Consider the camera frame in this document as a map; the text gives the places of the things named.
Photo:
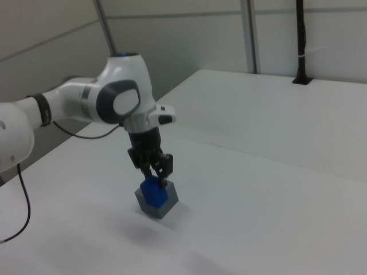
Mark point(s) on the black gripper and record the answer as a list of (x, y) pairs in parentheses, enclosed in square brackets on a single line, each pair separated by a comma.
[(144, 141)]

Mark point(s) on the blue block with knob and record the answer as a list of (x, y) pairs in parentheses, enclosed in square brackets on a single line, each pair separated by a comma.
[(153, 194)]

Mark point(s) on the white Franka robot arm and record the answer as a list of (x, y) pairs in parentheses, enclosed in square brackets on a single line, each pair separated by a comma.
[(126, 83)]

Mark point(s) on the grey hollow cuboid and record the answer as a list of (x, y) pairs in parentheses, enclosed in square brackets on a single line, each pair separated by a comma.
[(169, 200)]

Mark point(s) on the grey partition frame post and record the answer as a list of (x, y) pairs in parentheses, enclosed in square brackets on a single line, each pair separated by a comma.
[(250, 34), (105, 25)]

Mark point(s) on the black camera pole with base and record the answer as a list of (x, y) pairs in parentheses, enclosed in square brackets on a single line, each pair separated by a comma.
[(301, 43)]

